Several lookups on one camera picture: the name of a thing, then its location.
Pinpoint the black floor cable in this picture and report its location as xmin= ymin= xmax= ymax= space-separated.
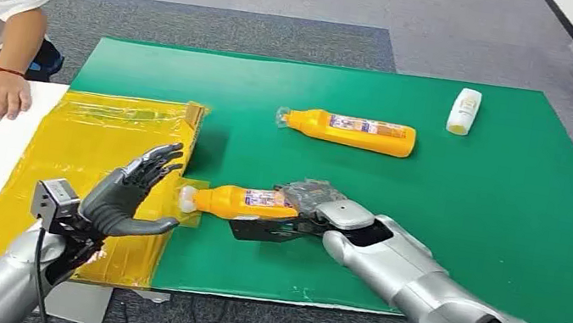
xmin=117 ymin=286 xmax=227 ymax=323

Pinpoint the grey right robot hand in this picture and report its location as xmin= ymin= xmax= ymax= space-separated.
xmin=226 ymin=168 xmax=351 ymax=255

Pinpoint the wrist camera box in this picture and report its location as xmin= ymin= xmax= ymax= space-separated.
xmin=27 ymin=175 xmax=86 ymax=238
xmin=312 ymin=193 xmax=379 ymax=236

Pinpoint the person's hand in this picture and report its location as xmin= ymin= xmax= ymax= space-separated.
xmin=0 ymin=70 xmax=38 ymax=127

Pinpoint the small white bottle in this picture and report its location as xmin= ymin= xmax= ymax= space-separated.
xmin=444 ymin=85 xmax=484 ymax=139

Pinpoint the red bracelet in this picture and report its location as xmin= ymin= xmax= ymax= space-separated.
xmin=0 ymin=65 xmax=27 ymax=81

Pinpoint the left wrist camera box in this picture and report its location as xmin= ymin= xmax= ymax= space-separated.
xmin=27 ymin=175 xmax=86 ymax=238

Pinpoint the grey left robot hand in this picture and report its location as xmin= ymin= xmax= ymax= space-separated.
xmin=75 ymin=130 xmax=192 ymax=249

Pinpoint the orange bottle with label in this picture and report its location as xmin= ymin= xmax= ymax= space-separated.
xmin=176 ymin=175 xmax=302 ymax=231
xmin=274 ymin=103 xmax=419 ymax=160

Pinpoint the green mat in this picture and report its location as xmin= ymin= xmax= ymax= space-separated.
xmin=42 ymin=22 xmax=573 ymax=323

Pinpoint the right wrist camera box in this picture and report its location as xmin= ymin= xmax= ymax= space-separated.
xmin=312 ymin=193 xmax=379 ymax=236

